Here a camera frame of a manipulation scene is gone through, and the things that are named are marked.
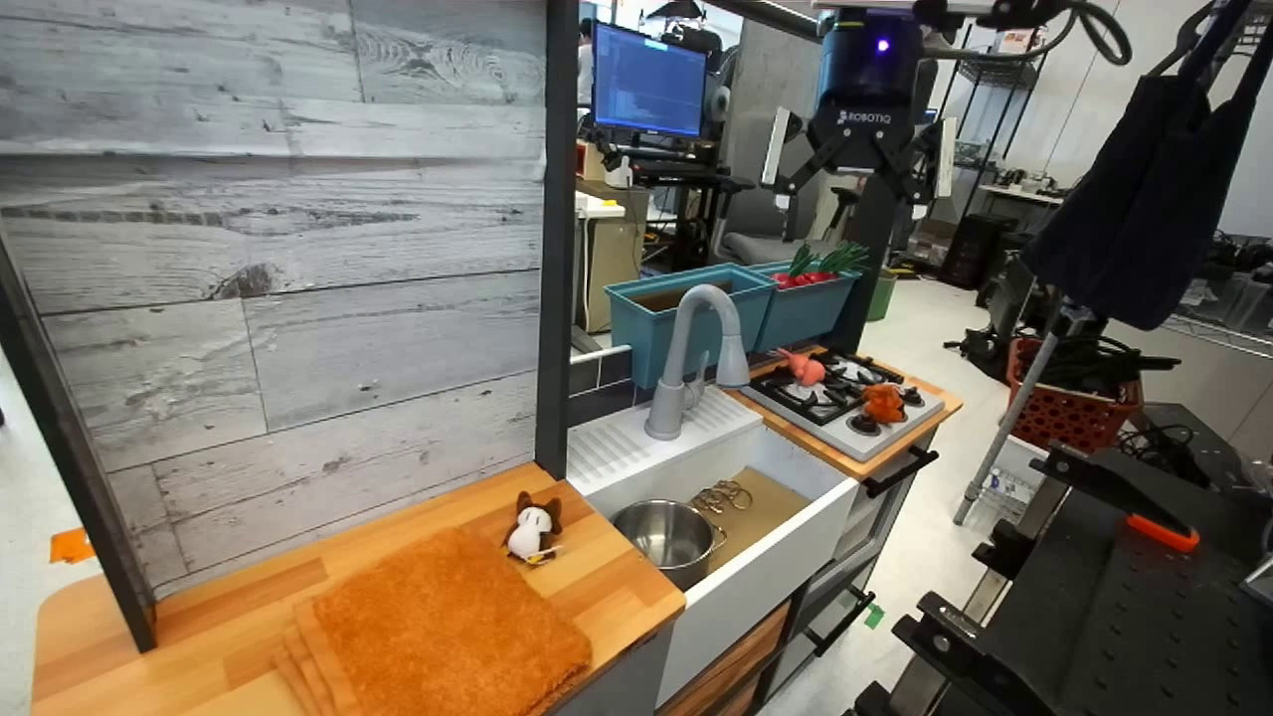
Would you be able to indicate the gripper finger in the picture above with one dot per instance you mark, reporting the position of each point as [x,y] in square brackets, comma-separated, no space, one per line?
[808,167]
[910,174]

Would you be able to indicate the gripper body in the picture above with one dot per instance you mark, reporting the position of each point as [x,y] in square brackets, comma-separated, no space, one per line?
[870,89]

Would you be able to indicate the toy vegetables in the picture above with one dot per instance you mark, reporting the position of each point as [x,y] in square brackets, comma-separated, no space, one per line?
[820,267]

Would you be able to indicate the pink plush toy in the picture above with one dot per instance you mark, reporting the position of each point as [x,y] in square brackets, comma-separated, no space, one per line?
[804,368]

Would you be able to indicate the stove burner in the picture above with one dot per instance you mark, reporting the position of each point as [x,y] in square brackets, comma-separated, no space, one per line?
[811,403]
[865,370]

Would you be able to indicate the stove knob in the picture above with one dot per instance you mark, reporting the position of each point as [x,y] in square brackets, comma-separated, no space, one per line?
[912,397]
[863,426]

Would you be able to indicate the orange plush toy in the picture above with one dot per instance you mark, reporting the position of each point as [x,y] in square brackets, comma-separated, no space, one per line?
[883,403]

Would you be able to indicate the toy stove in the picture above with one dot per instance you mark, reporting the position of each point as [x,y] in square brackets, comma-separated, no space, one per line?
[845,428]

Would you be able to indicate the white sink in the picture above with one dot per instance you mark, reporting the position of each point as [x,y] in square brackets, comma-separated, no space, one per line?
[756,577]

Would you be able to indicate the brown and white plush toy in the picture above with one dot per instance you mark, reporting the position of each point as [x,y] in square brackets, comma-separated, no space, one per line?
[532,532]

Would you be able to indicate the toy kitchen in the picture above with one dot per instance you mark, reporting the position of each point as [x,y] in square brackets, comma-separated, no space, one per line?
[298,348]

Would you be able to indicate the orange towel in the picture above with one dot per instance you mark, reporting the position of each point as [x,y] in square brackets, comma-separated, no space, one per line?
[438,626]

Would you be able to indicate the office chair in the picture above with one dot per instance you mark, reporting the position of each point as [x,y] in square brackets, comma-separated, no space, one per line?
[761,234]

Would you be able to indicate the green bin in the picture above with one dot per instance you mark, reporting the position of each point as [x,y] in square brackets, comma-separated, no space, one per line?
[880,296]

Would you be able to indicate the teal plastic bin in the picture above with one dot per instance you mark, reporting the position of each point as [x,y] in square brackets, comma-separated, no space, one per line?
[656,328]
[801,308]

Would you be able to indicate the monitor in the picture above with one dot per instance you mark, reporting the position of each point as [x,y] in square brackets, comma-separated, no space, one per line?
[648,82]

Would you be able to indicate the grey tap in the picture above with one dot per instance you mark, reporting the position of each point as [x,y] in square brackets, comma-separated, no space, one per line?
[686,338]

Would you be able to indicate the dark hanging bag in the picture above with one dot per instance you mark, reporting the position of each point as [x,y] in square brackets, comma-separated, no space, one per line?
[1144,199]

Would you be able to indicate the red plastic basket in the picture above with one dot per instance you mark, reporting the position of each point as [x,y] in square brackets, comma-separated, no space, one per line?
[1069,418]

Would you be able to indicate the bunch of metal rings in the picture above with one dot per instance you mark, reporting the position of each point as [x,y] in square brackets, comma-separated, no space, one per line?
[724,495]

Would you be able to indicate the steel pot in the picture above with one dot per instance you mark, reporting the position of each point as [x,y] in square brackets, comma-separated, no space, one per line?
[666,537]

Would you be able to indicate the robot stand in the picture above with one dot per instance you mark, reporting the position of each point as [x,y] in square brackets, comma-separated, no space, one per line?
[1124,617]

